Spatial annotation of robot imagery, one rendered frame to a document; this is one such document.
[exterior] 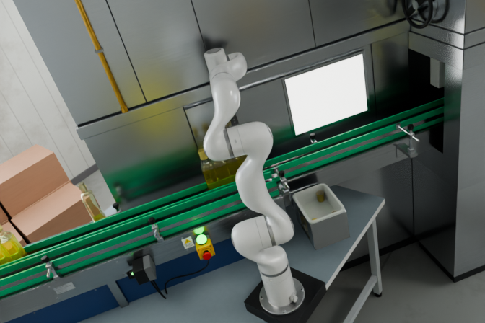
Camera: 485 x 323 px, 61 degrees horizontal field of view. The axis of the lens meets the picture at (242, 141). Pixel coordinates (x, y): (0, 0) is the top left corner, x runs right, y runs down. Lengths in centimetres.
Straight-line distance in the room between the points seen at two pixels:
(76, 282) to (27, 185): 198
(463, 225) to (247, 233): 137
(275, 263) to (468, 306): 148
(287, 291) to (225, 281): 40
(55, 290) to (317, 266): 116
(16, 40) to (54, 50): 266
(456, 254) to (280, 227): 139
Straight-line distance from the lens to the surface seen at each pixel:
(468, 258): 275
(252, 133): 131
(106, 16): 178
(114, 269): 198
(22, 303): 212
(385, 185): 258
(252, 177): 137
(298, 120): 206
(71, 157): 482
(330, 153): 202
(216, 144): 131
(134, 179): 205
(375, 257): 251
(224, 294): 198
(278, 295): 173
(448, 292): 285
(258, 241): 151
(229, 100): 130
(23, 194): 391
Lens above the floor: 224
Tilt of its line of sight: 30 degrees down
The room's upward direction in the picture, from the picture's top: 16 degrees counter-clockwise
